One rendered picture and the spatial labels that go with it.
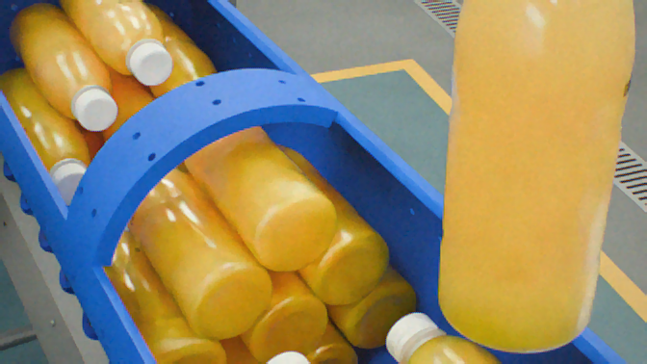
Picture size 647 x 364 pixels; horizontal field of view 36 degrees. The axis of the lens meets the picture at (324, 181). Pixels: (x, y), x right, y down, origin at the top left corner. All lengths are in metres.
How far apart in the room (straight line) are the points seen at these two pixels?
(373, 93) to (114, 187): 2.60
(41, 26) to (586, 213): 0.78
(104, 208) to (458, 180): 0.40
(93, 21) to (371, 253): 0.40
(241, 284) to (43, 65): 0.39
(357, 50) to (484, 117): 3.21
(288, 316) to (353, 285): 0.06
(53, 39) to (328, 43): 2.62
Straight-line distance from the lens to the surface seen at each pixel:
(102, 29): 1.02
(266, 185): 0.75
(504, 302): 0.44
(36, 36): 1.10
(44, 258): 1.14
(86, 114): 1.00
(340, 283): 0.81
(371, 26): 3.79
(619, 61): 0.40
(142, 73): 0.98
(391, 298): 0.85
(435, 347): 0.70
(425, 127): 3.16
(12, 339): 1.97
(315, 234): 0.76
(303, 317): 0.81
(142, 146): 0.77
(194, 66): 1.03
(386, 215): 0.90
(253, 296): 0.77
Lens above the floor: 1.61
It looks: 34 degrees down
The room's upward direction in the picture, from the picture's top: 2 degrees clockwise
